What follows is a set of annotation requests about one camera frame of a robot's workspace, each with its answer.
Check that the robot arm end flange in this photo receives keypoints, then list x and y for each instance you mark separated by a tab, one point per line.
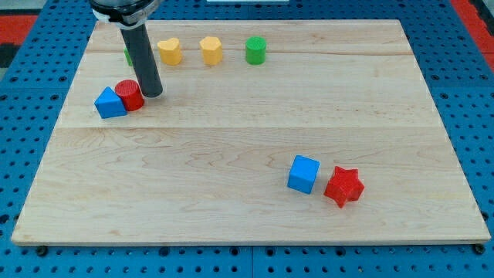
125	14

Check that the blue triangle block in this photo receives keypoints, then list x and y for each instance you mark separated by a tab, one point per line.
108	104

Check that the wooden board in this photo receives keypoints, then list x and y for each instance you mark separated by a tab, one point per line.
207	162

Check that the blue cube block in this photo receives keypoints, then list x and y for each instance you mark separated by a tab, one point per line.
302	174

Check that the green cylinder block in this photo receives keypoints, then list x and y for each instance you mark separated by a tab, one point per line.
255	50

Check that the yellow pentagon block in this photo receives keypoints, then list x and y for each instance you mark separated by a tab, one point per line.
211	50

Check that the red star block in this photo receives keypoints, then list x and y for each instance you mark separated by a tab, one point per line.
344	186

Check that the yellow heart block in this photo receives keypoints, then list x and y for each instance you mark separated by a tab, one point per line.
170	51

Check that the red cylinder block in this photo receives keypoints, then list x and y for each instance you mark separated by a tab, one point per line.
129	92

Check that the green block behind rod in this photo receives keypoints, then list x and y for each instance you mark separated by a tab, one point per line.
127	56

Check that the dark grey cylindrical pointer rod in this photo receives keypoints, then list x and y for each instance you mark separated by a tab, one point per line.
141	54

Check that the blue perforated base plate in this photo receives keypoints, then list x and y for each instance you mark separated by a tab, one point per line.
455	69

